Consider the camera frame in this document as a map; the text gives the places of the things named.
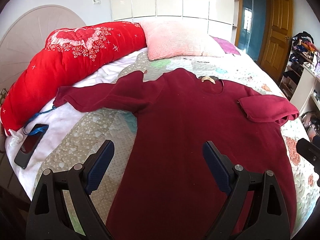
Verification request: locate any dark red knit sweater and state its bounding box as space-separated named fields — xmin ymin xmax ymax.
xmin=54 ymin=68 xmax=299 ymax=239

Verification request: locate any white desk shelf unit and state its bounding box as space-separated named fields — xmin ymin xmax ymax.
xmin=290 ymin=66 xmax=319 ymax=116

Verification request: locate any black smartphone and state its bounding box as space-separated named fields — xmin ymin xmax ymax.
xmin=14 ymin=124 xmax=49 ymax=169

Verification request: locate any white fleece blanket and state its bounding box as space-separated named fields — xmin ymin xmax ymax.
xmin=4 ymin=48 xmax=147 ymax=200

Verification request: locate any cluttered shelf rack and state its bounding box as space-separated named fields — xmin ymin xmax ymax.
xmin=279 ymin=31 xmax=319 ymax=100

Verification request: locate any wooden door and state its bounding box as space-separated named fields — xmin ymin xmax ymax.
xmin=258 ymin=0 xmax=294 ymax=83

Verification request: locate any purple cloth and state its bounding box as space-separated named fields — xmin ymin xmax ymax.
xmin=212 ymin=36 xmax=240 ymax=55

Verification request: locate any red floral quilted duvet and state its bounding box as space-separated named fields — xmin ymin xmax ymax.
xmin=1 ymin=21 xmax=146 ymax=136

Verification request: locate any white wardrobe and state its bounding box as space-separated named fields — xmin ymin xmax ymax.
xmin=111 ymin=0 xmax=237 ymax=43

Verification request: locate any round beige headboard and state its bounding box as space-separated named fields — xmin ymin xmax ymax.
xmin=1 ymin=5 xmax=86 ymax=89

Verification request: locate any blue lanyard strap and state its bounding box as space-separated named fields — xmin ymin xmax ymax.
xmin=23 ymin=104 xmax=58 ymax=137

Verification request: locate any pink corduroy pillow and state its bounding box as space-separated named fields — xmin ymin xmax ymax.
xmin=138 ymin=17 xmax=225 ymax=61

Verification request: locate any white wall switch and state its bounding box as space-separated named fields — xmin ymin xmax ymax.
xmin=93 ymin=0 xmax=101 ymax=5

